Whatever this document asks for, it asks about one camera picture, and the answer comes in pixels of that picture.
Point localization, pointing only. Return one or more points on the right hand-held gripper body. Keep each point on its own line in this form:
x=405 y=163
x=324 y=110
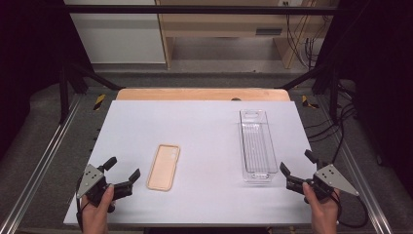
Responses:
x=331 y=178

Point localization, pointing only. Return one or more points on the person's right hand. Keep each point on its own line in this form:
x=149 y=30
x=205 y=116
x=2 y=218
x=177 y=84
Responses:
x=324 y=216

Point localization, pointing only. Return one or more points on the aluminium floor rail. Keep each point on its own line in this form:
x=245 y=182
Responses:
x=363 y=182
x=42 y=156

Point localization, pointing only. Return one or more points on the white cabinet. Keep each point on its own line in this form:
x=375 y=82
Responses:
x=120 y=39

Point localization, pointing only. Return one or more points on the white table board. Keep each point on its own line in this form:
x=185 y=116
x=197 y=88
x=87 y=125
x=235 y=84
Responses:
x=204 y=130

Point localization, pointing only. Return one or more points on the beige phone case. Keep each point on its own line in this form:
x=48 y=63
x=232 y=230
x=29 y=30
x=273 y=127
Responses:
x=163 y=168

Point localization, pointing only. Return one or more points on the black metal frame strut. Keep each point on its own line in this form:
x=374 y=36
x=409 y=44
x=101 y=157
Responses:
x=332 y=94
x=65 y=94

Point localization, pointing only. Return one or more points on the light wooden desk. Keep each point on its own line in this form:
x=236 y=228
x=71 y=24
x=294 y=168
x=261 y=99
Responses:
x=220 y=24

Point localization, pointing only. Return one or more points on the yellow black tape strip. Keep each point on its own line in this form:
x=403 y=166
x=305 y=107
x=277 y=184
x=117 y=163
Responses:
x=99 y=101
x=306 y=101

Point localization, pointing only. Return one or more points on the black curtain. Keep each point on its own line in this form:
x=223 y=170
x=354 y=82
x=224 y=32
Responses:
x=29 y=58
x=380 y=81

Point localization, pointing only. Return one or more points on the wooden table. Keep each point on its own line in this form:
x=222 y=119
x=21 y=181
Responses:
x=195 y=94

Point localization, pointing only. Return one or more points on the clear plastic storage bin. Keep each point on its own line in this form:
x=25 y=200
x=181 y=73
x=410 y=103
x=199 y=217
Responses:
x=258 y=146

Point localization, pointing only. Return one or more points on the person's left hand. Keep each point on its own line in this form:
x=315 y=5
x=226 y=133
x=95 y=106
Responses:
x=95 y=217

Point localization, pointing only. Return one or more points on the black horizontal frame bar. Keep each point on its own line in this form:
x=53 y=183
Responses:
x=195 y=9

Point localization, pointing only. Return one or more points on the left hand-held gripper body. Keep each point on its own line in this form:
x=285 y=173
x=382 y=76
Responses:
x=94 y=185

